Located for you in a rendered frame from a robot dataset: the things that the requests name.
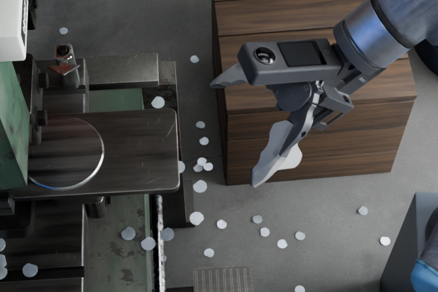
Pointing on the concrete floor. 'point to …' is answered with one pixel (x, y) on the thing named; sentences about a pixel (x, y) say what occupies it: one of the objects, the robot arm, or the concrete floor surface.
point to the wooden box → (305, 25)
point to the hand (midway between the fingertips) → (225, 134)
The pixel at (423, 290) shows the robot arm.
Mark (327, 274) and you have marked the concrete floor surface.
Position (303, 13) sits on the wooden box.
